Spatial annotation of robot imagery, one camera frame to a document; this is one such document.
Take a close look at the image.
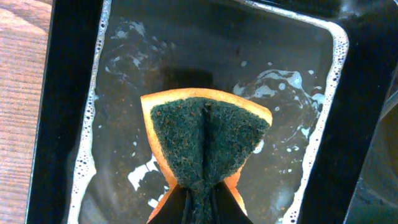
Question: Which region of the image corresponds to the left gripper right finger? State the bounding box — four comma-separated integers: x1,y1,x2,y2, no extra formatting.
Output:
211,182,252,224

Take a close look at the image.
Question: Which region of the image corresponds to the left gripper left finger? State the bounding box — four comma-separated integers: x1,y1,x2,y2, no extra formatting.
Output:
148,185,190,224

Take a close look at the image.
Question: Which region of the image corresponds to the orange green scrub sponge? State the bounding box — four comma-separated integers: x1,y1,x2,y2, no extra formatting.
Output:
141,88,272,223

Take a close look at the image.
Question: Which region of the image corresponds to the black rectangular soapy water tray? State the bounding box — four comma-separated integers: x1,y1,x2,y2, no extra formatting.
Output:
27,0,397,223

